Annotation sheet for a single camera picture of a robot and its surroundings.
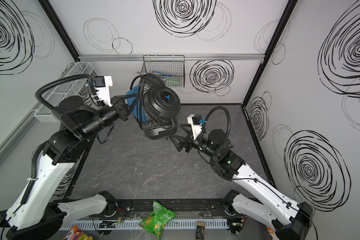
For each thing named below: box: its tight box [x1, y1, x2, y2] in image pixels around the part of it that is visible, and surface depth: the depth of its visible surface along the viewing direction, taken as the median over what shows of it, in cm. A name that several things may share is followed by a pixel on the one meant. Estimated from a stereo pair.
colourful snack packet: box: [63, 225, 93, 240], surface depth 65 cm
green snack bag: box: [139, 200, 176, 240], surface depth 68 cm
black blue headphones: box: [126, 73, 181, 140], surface depth 38 cm
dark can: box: [196, 221, 206, 240], surface depth 67 cm
